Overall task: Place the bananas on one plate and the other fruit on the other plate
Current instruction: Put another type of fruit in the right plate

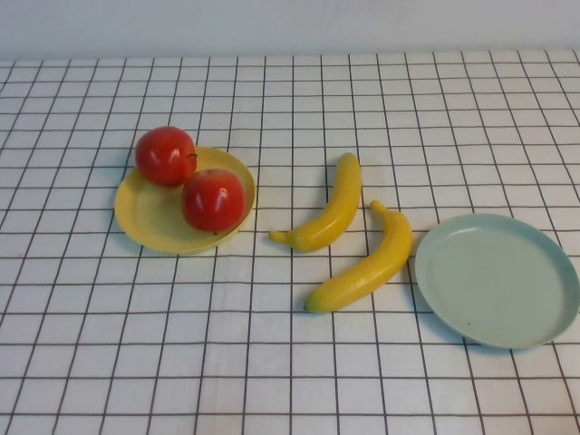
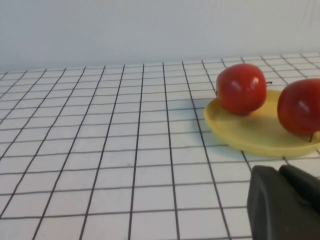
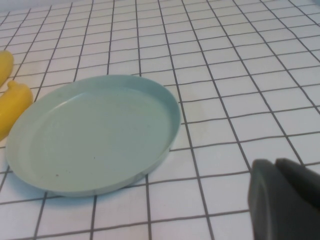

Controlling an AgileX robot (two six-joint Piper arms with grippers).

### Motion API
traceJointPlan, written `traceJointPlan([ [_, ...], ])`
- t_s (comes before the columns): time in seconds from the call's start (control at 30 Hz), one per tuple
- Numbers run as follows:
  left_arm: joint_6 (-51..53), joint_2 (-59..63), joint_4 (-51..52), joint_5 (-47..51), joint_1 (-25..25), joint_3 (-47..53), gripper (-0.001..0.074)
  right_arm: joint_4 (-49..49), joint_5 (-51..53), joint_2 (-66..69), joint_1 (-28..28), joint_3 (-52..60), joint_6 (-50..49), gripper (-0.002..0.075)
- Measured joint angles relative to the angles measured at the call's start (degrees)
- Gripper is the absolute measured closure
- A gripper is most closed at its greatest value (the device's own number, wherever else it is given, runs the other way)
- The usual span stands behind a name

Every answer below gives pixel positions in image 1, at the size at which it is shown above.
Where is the short yellow banana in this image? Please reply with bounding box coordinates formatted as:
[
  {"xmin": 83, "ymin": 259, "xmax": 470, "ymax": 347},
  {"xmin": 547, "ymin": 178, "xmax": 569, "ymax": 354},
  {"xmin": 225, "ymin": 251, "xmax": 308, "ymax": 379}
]
[{"xmin": 268, "ymin": 152, "xmax": 363, "ymax": 254}]

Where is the red apple with yellowish top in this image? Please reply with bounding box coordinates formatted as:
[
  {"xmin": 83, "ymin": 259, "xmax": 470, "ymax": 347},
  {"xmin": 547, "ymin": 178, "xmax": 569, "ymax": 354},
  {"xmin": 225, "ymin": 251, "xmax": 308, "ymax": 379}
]
[{"xmin": 180, "ymin": 169, "xmax": 248, "ymax": 233}]

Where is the long yellow green-tipped banana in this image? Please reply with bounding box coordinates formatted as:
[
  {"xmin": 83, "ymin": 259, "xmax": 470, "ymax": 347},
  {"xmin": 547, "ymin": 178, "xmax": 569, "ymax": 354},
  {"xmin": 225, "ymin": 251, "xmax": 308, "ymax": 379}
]
[{"xmin": 303, "ymin": 199, "xmax": 413, "ymax": 314}]

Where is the yellow round plate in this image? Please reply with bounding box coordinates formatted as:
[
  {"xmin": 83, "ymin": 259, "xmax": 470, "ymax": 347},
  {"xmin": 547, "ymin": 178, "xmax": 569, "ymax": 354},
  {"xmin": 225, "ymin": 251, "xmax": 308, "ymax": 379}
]
[{"xmin": 113, "ymin": 145, "xmax": 257, "ymax": 256}]

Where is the pale green round plate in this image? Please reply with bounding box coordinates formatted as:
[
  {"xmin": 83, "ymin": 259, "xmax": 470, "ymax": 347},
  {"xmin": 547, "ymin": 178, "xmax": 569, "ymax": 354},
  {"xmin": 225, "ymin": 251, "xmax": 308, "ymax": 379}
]
[{"xmin": 414, "ymin": 213, "xmax": 580, "ymax": 351}]

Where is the white checked tablecloth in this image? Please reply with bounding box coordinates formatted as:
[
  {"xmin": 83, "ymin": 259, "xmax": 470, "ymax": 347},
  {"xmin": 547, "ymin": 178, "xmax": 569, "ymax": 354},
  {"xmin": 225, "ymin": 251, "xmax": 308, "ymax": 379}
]
[{"xmin": 0, "ymin": 50, "xmax": 580, "ymax": 435}]

